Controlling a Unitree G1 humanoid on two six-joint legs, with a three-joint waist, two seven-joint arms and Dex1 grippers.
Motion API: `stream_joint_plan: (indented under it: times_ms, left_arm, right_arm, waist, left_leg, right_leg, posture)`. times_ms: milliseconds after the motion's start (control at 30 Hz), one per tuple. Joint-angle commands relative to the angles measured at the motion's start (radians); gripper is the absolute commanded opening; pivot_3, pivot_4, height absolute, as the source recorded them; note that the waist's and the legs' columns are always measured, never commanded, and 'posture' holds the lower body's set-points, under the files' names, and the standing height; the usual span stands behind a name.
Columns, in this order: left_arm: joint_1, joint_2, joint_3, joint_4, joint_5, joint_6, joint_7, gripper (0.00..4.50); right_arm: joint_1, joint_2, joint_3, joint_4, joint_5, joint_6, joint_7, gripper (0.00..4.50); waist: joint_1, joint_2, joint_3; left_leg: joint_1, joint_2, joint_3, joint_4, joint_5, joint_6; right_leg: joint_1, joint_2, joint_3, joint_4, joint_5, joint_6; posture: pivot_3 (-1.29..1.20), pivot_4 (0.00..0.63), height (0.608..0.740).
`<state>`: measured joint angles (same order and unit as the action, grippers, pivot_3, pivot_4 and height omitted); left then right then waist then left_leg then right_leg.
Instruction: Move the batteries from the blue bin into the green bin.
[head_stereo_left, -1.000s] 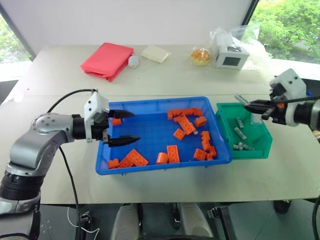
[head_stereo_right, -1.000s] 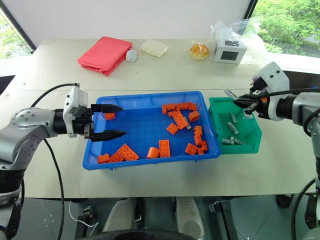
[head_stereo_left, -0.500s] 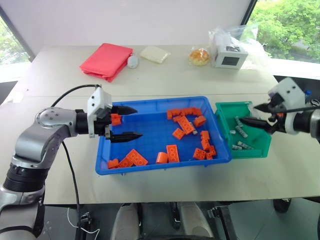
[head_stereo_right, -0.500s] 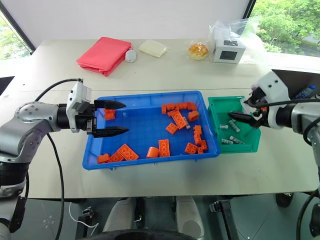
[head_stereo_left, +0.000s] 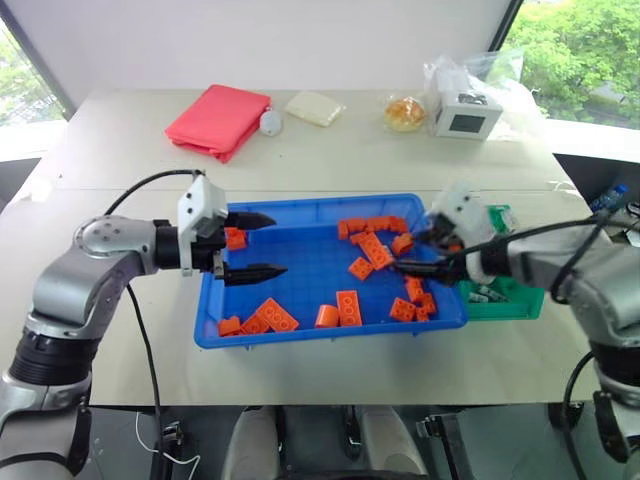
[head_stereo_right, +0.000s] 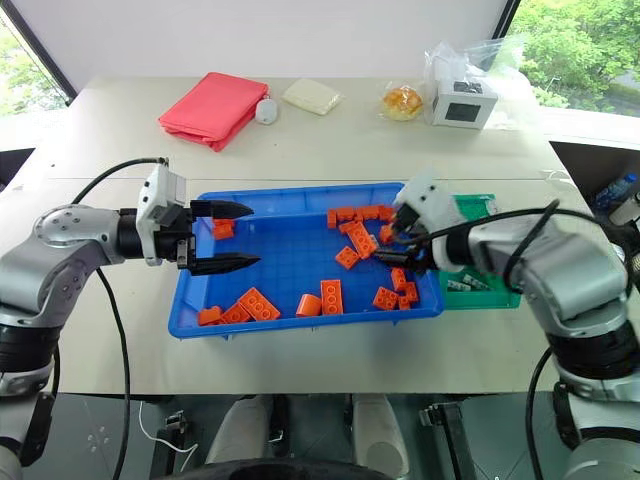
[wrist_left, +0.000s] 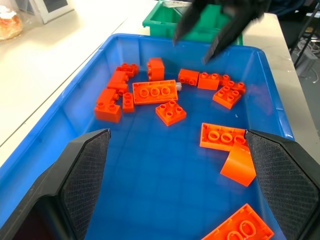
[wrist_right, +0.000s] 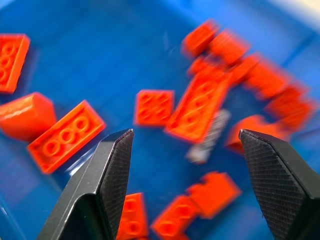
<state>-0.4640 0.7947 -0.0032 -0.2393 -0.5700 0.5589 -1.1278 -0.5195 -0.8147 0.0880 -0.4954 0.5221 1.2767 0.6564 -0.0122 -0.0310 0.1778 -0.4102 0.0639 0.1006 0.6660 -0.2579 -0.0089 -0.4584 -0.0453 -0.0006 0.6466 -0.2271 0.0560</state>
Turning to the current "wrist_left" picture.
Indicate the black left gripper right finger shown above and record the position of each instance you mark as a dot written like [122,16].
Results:
[282,180]

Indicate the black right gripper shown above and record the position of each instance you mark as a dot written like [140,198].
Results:
[240,6]

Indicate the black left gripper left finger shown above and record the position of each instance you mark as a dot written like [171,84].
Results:
[82,175]

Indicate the green plastic bin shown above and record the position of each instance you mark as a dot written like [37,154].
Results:
[162,22]

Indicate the blue plastic bin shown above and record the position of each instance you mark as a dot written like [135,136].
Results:
[162,175]

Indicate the silver foil sheet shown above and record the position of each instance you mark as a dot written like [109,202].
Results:
[175,3]

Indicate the curved orange toy brick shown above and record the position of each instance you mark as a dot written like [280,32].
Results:
[238,166]

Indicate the long flat orange toy brick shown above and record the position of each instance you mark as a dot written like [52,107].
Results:
[155,93]
[240,225]
[220,137]

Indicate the small grey battery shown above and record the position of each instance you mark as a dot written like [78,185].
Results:
[179,86]

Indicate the square orange toy brick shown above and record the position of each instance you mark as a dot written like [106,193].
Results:
[171,113]
[227,97]

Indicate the small narrow orange toy brick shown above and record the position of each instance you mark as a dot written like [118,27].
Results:
[128,103]

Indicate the black metal stand legs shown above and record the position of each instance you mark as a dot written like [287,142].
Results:
[306,32]

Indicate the white framed box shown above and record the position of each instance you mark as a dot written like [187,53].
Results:
[53,7]

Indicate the clear bag with orange bread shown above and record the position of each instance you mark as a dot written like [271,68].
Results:
[8,23]

